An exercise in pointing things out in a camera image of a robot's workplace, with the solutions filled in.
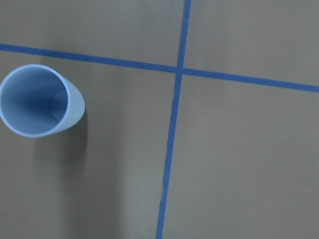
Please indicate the light blue plastic cup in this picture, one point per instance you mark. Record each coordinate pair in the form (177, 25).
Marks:
(36, 101)

